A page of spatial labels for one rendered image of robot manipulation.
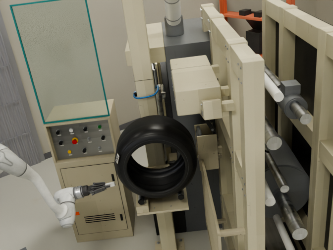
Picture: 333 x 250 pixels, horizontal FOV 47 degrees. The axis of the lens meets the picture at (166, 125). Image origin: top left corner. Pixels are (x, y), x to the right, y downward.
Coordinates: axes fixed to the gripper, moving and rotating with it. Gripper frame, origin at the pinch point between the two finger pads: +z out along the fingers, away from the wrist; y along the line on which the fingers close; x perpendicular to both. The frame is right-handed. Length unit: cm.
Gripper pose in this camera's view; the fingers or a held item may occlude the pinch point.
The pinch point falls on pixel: (110, 184)
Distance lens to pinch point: 278.9
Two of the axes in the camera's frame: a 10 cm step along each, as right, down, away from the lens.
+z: 9.7, -2.4, -0.8
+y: -0.4, -4.4, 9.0
